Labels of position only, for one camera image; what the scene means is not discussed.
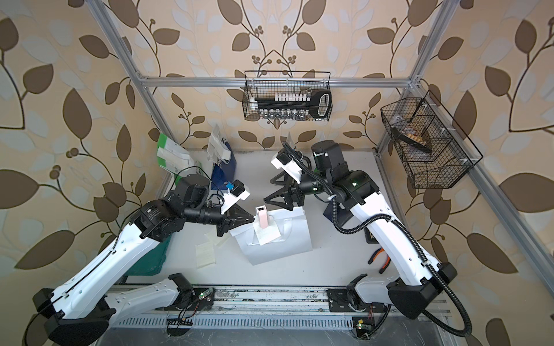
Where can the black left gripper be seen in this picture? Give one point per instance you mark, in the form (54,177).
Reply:
(228,220)

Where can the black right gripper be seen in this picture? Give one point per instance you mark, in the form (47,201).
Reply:
(293,187)

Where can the pink stapler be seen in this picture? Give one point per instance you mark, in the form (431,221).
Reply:
(261,214)

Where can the cream lined receipt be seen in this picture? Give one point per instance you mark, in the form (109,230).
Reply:
(217,241)
(205,255)
(268,235)
(217,147)

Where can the white paper bag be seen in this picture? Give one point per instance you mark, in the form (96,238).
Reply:
(287,234)

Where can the small blue paper bag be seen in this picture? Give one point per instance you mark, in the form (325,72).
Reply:
(224,173)

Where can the large green white bag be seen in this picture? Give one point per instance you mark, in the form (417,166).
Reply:
(175,159)

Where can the navy blue paper bag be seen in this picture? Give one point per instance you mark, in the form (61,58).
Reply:
(342,215)

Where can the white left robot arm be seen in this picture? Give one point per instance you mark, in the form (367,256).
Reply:
(80,311)

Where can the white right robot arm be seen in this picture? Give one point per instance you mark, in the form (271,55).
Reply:
(356,204)

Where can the dark navy small bag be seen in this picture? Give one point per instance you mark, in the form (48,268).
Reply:
(287,141)

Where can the black socket set holder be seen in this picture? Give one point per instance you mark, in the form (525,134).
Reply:
(313,104)

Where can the black yellow flat case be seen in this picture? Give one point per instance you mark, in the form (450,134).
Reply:
(370,239)

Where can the green plastic tool case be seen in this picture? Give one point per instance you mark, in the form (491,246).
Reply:
(151,263)

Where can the tool in right basket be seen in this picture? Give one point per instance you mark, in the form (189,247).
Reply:
(414,141)

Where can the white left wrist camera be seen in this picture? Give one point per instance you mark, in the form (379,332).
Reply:
(236,191)

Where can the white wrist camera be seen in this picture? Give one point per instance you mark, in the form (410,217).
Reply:
(236,191)
(284,161)

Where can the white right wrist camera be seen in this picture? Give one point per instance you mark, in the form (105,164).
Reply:
(284,161)

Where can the aluminium front rail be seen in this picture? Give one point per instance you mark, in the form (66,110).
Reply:
(279,300)

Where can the black wire basket back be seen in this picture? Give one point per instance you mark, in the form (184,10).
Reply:
(265,83)

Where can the black wire basket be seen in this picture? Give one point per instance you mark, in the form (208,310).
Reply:
(265,83)
(453,154)

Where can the black wire basket right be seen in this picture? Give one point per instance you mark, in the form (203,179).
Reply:
(453,154)

